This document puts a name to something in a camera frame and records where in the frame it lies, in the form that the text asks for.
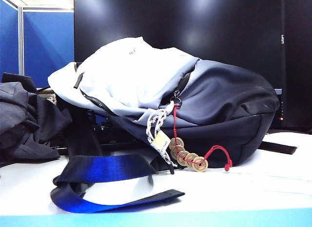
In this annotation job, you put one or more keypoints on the dark gray clothes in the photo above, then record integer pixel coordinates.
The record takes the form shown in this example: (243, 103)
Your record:
(22, 124)

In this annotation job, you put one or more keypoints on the dark navy backpack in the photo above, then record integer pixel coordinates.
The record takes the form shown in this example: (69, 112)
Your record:
(219, 97)

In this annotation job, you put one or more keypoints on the black keyboard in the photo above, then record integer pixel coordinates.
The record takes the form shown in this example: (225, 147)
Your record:
(117, 141)

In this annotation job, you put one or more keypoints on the large black monitor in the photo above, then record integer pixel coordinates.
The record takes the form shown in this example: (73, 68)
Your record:
(170, 14)

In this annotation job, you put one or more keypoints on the wide blue partition panel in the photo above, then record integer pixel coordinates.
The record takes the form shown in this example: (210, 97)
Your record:
(48, 46)

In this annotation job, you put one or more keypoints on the flat black bar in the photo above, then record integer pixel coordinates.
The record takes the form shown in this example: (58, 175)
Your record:
(280, 147)

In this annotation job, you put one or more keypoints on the dark screen panel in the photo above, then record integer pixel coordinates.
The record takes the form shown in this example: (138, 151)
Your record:
(299, 53)

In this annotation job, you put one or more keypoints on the narrow blue partition panel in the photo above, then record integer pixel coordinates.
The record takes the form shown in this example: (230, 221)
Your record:
(8, 41)

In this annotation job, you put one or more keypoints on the grey aluminium partition post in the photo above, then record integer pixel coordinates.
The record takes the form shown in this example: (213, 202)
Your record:
(21, 46)

